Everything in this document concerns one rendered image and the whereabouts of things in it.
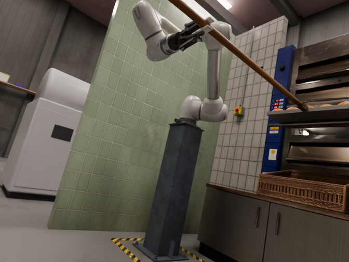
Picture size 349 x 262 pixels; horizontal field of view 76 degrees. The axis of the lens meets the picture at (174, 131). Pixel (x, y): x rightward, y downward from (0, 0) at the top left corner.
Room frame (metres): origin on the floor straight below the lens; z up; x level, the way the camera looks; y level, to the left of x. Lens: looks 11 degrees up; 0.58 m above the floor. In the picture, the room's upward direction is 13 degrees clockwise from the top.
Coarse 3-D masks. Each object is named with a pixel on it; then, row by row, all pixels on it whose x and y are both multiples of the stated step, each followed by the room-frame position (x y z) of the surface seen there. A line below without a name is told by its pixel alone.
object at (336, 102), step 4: (332, 100) 1.65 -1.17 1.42; (336, 100) 1.63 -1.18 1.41; (340, 100) 1.60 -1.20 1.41; (344, 100) 1.58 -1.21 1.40; (348, 100) 1.56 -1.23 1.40; (308, 104) 1.78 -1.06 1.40; (312, 104) 1.76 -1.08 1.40; (316, 104) 1.74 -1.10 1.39; (320, 104) 1.72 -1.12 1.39; (332, 104) 1.66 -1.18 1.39; (336, 104) 1.65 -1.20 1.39
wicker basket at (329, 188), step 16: (272, 176) 1.62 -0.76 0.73; (288, 176) 1.94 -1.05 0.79; (304, 176) 1.86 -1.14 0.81; (320, 176) 1.77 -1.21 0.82; (336, 176) 1.68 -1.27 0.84; (256, 192) 1.71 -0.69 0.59; (272, 192) 1.61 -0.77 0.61; (288, 192) 1.52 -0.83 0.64; (304, 192) 1.82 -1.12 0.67; (320, 192) 1.36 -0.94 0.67; (336, 192) 1.30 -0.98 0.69; (336, 208) 1.62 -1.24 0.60
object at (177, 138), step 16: (176, 128) 1.81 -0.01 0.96; (192, 128) 1.77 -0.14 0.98; (176, 144) 1.77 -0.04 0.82; (192, 144) 1.79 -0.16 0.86; (176, 160) 1.74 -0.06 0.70; (192, 160) 1.81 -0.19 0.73; (160, 176) 1.86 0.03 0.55; (176, 176) 1.74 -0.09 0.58; (192, 176) 1.83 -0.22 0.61; (160, 192) 1.82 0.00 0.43; (176, 192) 1.76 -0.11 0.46; (160, 208) 1.79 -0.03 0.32; (176, 208) 1.78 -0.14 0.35; (160, 224) 1.75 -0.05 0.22; (176, 224) 1.80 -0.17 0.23; (112, 240) 1.89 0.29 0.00; (144, 240) 1.88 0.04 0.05; (160, 240) 1.73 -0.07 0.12; (176, 240) 1.81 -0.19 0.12; (160, 256) 1.75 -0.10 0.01; (176, 256) 1.82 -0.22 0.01; (192, 256) 1.93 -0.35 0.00
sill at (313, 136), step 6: (294, 138) 2.00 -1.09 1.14; (300, 138) 1.96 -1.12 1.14; (306, 138) 1.91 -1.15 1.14; (312, 138) 1.88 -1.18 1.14; (318, 138) 1.84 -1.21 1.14; (324, 138) 1.80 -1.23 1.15; (330, 138) 1.77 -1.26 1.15; (336, 138) 1.73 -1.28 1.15; (342, 138) 1.70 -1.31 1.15; (348, 138) 1.67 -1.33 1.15
